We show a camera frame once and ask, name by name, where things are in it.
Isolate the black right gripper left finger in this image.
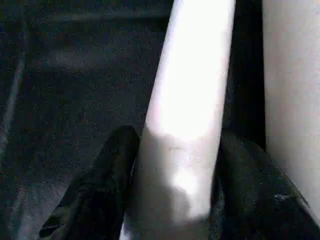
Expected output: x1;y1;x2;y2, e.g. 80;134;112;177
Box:
38;124;141;240

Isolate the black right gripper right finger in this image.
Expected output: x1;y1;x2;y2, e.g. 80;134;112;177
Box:
212;129;320;240

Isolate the white plastic table leg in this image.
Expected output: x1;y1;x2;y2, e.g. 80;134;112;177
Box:
261;0;320;218
119;0;237;240

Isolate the black plastic mat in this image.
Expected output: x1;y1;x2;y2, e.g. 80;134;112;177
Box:
0;0;267;240

